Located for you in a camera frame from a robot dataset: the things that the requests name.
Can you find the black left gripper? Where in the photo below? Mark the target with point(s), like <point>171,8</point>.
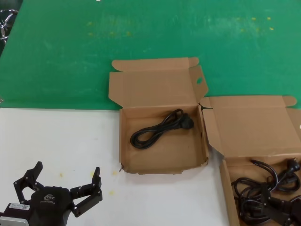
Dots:
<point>49,205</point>

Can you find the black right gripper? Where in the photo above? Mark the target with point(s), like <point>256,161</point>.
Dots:
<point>292,221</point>

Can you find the open cardboard box with hole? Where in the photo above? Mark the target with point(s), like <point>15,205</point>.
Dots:
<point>162,155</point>

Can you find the green table mat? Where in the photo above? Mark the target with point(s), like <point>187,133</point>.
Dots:
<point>70,58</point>

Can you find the chrome metal rack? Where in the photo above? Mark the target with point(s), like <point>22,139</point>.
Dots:
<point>4,23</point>

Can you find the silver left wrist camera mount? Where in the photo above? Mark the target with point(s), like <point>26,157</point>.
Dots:
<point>13,222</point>

